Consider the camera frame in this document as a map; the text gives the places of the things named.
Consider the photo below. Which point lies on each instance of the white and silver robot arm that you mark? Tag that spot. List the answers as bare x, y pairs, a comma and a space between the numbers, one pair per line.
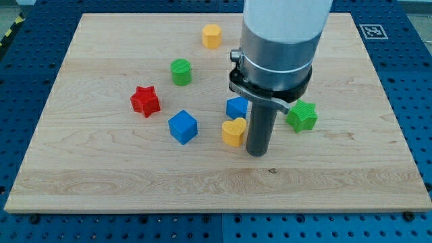
277, 47

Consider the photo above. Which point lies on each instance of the red star block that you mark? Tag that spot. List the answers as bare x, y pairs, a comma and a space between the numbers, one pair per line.
145, 101

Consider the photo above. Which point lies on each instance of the yellow heart block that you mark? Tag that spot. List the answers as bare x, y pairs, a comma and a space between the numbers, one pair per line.
233, 131

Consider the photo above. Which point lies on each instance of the green star block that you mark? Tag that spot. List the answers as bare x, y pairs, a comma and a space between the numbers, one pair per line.
302, 116

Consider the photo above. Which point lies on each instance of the light wooden board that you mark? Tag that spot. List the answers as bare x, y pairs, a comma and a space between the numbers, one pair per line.
92, 153

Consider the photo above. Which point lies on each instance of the green cylinder block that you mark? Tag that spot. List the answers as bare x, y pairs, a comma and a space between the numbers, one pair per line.
181, 72

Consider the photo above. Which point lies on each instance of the yellow hexagon block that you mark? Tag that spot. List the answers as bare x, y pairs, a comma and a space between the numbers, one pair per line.
211, 36

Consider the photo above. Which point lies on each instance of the small blue block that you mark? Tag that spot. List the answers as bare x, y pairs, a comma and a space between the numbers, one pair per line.
236, 107

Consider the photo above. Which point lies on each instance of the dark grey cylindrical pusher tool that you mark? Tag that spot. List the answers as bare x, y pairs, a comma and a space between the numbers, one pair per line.
262, 120

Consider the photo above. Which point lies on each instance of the blue cube block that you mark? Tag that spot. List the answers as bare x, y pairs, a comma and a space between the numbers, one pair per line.
183, 127

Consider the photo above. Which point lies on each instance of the black and white fiducial tag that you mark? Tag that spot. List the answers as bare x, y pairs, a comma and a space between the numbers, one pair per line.
373, 31

